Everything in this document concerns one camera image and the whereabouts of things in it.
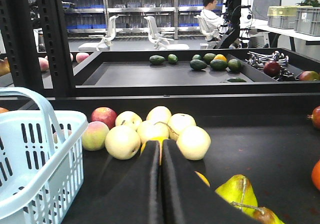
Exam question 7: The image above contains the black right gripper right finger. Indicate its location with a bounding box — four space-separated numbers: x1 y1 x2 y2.
161 139 258 224

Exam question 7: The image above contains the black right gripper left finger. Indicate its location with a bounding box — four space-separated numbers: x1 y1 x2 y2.
63 141 164 224

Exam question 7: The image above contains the light blue plastic basket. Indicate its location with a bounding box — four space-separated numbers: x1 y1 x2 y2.
0 87 88 224

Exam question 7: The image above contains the white round pear front left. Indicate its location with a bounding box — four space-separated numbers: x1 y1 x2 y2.
105 125 141 160

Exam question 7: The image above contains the yellow green pear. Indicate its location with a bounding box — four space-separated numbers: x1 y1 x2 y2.
215 174 283 224

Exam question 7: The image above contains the pink green peach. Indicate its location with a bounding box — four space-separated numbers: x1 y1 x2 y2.
81 121 110 151

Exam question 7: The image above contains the red apple near white pears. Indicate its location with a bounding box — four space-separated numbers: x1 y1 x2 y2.
91 107 118 129

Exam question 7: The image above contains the seated person white shirt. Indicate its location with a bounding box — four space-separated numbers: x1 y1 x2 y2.
200 0 224 41

